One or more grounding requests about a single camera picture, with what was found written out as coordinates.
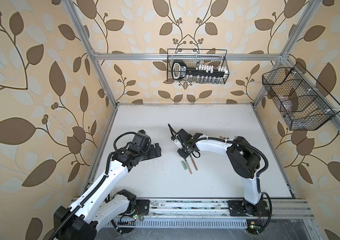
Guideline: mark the back wire basket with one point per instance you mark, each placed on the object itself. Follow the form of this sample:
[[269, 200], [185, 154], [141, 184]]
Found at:
[[212, 57]]

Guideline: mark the black socket tool set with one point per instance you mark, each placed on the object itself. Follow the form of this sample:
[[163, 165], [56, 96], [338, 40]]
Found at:
[[180, 70]]

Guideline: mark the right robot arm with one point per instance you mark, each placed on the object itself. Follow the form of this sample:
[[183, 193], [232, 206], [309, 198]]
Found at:
[[247, 161]]

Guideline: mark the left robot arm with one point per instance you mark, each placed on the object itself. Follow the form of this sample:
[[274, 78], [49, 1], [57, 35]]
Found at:
[[93, 210]]

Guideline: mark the side wire basket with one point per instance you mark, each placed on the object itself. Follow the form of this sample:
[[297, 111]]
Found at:
[[304, 103]]

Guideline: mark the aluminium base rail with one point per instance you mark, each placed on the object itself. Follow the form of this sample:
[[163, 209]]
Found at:
[[160, 208]]

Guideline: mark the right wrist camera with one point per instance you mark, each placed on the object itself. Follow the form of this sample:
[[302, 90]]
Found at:
[[176, 141]]

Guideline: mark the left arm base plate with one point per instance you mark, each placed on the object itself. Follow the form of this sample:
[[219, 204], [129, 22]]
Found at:
[[138, 208]]

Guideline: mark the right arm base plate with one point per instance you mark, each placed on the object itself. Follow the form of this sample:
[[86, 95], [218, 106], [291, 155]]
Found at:
[[242, 208]]

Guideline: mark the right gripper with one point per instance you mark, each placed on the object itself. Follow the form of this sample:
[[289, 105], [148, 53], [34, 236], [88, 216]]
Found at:
[[182, 154]]

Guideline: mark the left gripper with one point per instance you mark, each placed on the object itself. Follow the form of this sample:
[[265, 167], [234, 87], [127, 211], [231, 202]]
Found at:
[[153, 154]]

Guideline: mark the light green cap lower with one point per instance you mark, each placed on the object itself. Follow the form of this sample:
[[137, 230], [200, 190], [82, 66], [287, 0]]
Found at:
[[184, 165]]

